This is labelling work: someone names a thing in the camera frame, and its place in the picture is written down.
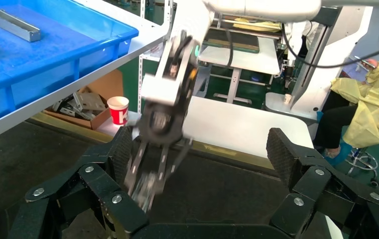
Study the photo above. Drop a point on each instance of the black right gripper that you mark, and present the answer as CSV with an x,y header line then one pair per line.
x,y
163,125

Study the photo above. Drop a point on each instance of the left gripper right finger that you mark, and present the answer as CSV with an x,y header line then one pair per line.
x,y
324,191

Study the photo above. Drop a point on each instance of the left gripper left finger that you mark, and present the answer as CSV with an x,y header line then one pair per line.
x,y
87,184

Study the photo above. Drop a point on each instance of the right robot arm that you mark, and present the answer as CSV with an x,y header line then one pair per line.
x,y
258,8

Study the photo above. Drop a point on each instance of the chrome base stool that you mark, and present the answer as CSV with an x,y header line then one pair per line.
x,y
360,161

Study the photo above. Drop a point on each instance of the red and white paper cup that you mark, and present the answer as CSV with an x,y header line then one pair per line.
x,y
118,113

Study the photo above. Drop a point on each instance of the grey metal brackets pile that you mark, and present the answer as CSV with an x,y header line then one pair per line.
x,y
88,102

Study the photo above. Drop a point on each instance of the brown cardboard box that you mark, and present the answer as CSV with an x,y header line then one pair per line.
x,y
110,85

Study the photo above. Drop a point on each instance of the seated person in yellow coat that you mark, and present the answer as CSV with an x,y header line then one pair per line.
x,y
374,109

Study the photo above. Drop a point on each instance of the white metal storage rack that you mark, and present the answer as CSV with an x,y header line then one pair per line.
x,y
204,80

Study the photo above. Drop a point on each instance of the white neighbouring robot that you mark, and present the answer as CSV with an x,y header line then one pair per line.
x,y
324,82

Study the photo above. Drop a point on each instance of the smartphone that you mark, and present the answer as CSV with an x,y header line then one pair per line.
x,y
360,58

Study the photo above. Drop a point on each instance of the large blue plastic tray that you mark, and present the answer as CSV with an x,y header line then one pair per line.
x,y
60,49

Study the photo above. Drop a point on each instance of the white workshop table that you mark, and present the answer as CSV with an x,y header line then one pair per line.
x,y
242,61

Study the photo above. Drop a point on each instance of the black mat with green edge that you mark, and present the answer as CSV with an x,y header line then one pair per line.
x,y
242,38

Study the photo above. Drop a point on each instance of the yellow folded garment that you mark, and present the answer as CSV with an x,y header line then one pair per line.
x,y
258,26

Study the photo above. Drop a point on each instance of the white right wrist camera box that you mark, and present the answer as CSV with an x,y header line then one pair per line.
x,y
159,90

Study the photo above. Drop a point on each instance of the white slotted shelf post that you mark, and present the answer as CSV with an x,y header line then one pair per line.
x,y
166,16

